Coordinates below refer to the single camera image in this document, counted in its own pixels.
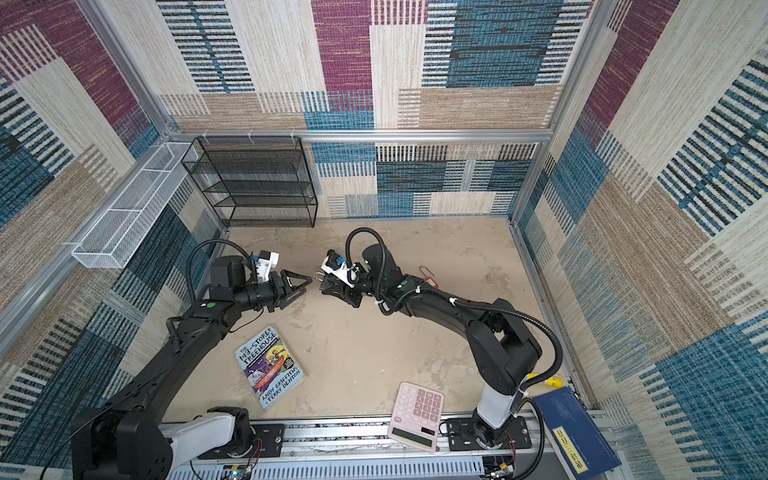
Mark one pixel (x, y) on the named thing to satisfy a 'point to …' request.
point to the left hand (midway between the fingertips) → (308, 280)
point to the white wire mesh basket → (109, 245)
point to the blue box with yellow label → (576, 440)
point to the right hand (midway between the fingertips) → (331, 286)
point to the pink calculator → (415, 415)
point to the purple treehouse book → (269, 366)
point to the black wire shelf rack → (255, 181)
